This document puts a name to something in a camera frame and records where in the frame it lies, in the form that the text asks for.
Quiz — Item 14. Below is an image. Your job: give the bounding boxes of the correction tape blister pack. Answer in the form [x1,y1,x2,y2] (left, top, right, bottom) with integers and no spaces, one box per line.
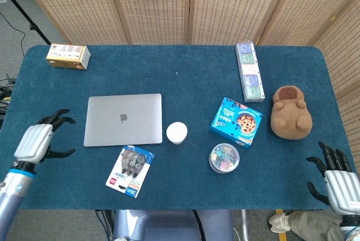
[105,145,155,199]

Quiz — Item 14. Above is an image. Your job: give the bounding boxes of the long tissue multipack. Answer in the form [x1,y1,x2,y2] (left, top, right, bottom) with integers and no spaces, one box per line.
[235,40,266,103]

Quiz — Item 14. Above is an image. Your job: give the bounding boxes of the olive trouser leg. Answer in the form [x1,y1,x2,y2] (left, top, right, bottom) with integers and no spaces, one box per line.
[287,211,345,241]

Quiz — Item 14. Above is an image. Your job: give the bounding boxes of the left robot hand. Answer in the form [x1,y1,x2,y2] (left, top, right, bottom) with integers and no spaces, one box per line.
[13,108,77,165]

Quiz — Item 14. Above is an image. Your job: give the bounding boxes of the brown capybara plush toy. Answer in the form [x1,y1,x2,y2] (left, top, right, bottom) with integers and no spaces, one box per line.
[270,85,313,141]

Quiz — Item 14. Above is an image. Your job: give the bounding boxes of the blue table mat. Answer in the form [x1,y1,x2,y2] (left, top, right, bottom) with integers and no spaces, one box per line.
[0,44,358,211]

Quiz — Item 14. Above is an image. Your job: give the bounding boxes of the clear tub of binder clips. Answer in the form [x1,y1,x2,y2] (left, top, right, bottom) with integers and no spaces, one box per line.
[208,143,241,174]

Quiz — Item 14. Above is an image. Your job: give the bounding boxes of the blue cookie box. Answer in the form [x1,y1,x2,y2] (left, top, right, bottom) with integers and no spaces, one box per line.
[208,97,264,149]

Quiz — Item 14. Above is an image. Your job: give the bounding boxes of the woven folding screen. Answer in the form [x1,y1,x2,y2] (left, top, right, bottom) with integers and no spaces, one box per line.
[12,0,360,169]

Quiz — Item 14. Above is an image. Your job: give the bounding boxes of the silver laptop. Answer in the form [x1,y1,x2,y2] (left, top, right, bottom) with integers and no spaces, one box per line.
[83,93,163,148]

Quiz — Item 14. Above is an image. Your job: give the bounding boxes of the black floor cable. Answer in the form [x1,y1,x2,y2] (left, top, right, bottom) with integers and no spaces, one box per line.
[0,12,26,56]

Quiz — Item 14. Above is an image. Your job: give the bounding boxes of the yellow cardboard box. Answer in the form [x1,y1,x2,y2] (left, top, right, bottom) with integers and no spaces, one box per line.
[46,43,92,71]

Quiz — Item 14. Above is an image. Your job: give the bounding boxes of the black tripod stand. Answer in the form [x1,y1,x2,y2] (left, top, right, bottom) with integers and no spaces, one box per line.
[0,0,53,46]

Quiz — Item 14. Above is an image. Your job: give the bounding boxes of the white paper cup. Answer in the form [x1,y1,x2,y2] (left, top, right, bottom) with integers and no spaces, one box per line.
[165,122,188,145]

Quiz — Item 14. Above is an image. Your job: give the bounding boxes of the bundle of cables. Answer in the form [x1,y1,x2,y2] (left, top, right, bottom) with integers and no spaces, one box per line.
[0,74,17,115]

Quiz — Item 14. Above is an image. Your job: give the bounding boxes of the white sneaker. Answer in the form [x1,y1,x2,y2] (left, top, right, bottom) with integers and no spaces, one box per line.
[267,212,293,235]

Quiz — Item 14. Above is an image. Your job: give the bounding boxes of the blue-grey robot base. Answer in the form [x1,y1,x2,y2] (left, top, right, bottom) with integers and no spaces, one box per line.
[112,209,234,241]

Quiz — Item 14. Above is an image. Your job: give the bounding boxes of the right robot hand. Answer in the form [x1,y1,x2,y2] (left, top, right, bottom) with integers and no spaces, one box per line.
[305,141,360,215]

